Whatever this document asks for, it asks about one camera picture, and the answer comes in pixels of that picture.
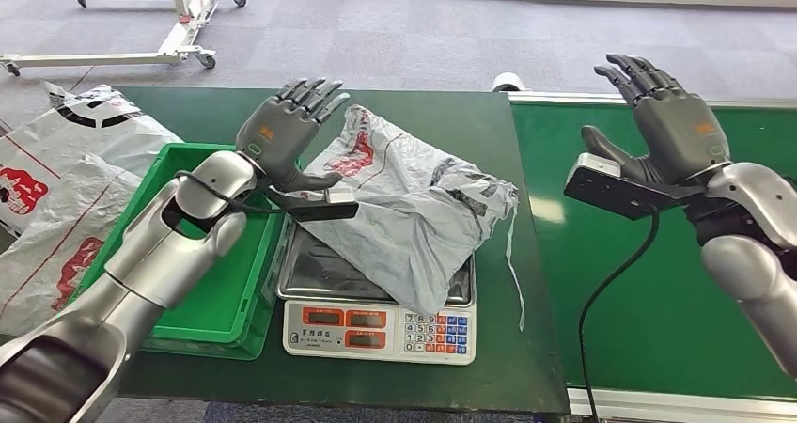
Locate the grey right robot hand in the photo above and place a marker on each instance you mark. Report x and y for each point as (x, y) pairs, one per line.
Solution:
(679, 134)

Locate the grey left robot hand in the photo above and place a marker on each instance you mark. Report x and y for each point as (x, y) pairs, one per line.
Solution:
(280, 135)

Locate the grey plastic mailer package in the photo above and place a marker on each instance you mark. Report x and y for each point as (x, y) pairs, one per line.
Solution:
(411, 214)

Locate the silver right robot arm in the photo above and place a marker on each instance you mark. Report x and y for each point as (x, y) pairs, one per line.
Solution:
(753, 264)

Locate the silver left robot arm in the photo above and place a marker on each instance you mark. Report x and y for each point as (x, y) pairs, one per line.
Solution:
(137, 271)

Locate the white conveyor end roller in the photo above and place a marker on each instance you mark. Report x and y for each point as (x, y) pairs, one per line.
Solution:
(507, 83)

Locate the green conveyor belt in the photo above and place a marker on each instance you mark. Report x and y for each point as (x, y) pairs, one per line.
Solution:
(622, 320)

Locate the green plastic crate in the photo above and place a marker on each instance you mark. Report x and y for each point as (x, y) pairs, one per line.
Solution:
(218, 283)

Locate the white mailer bag black stripes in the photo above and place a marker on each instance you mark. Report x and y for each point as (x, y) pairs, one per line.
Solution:
(93, 137)

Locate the electronic scale with steel tray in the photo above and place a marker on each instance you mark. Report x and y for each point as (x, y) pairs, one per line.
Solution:
(348, 330)

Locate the white mailer bag red print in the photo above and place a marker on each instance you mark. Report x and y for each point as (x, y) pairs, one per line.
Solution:
(56, 246)

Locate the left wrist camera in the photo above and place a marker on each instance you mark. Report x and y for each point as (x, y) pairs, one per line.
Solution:
(324, 208)

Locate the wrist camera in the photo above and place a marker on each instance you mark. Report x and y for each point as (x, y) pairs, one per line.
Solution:
(610, 190)
(324, 208)

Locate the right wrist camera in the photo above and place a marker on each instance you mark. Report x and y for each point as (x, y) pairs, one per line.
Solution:
(610, 190)

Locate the white wheeled stand frame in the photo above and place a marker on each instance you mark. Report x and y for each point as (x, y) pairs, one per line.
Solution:
(180, 34)

